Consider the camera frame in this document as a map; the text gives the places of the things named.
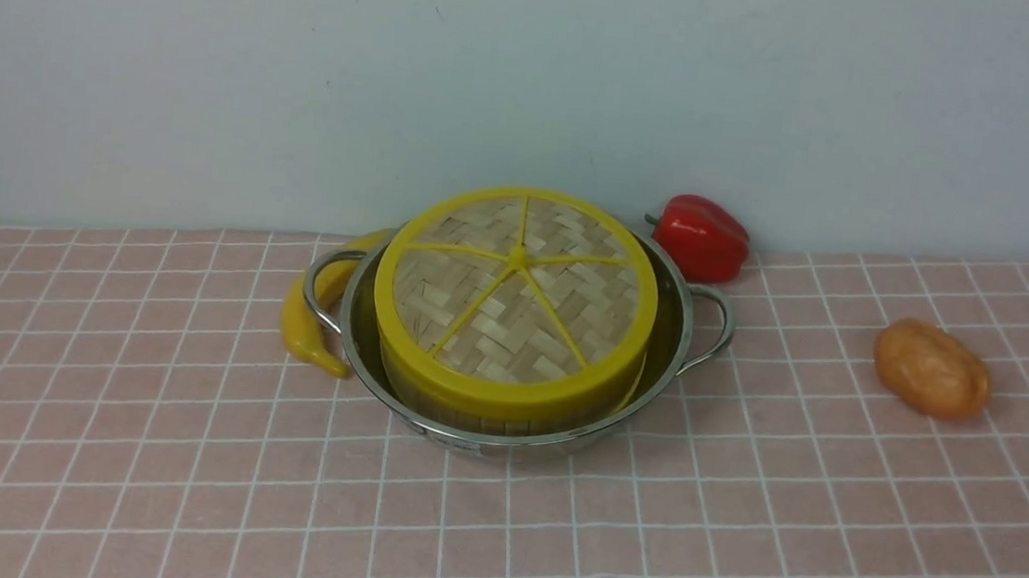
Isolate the stainless steel pot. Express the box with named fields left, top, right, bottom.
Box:
left=316, top=233, right=736, bottom=464

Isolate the red bell pepper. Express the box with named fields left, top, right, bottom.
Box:
left=645, top=194, right=752, bottom=285

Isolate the yellow banana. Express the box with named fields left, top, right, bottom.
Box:
left=278, top=227, right=396, bottom=380

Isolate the yellow bamboo steamer basket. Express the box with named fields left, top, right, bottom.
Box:
left=379, top=319, right=647, bottom=437

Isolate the pink checkered tablecloth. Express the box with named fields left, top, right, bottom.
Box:
left=0, top=229, right=1029, bottom=578

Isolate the yellow bamboo steamer lid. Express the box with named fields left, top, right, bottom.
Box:
left=363, top=175, right=668, bottom=435

